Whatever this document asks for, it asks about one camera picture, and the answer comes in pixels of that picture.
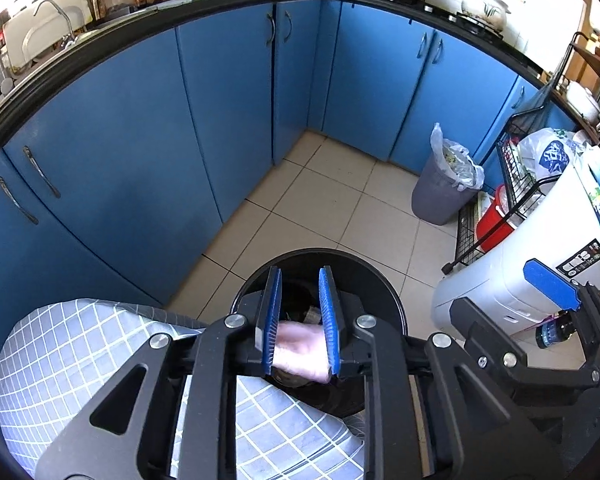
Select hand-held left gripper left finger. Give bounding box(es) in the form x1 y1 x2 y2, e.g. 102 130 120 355
32 266 283 480

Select white plastic bag blue print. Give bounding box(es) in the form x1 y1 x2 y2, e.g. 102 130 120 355
517 127 588 181

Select black kitchen countertop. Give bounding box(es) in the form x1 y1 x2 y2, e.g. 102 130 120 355
0 0 561 166

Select pale pink tissue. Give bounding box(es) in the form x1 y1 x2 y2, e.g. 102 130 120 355
272 322 331 386

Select black wire rack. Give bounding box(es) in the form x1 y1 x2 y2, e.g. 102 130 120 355
442 32 600 276

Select grey bin with plastic liner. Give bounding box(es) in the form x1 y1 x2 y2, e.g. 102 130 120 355
411 122 486 226

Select white lidded container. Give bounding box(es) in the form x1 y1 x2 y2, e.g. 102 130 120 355
565 80 600 121

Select white appliance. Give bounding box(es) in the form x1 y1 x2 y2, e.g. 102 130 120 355
432 160 600 336

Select dark bottle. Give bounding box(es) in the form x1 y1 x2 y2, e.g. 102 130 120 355
535 310 578 350

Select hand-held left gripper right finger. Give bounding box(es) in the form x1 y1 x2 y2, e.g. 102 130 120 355
319 266 566 480

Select red container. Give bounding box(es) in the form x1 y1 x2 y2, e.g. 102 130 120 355
475 185 518 253

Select white lidded cooking pot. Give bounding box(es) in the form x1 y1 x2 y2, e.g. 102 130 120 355
460 0 512 31

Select blue checked tablecloth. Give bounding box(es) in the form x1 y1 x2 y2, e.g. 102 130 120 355
0 297 368 480

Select blue kitchen cabinets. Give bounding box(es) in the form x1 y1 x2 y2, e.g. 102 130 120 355
0 0 581 366

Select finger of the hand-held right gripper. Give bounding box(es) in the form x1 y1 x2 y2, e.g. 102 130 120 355
450 297 596 387
524 259 600 387

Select white dish rack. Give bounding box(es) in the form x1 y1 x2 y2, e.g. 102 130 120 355
2 0 88 68

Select chrome sink faucet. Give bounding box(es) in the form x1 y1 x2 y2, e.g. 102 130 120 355
32 0 75 46

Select black trash bin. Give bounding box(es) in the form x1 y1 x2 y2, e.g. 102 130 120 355
231 247 408 418

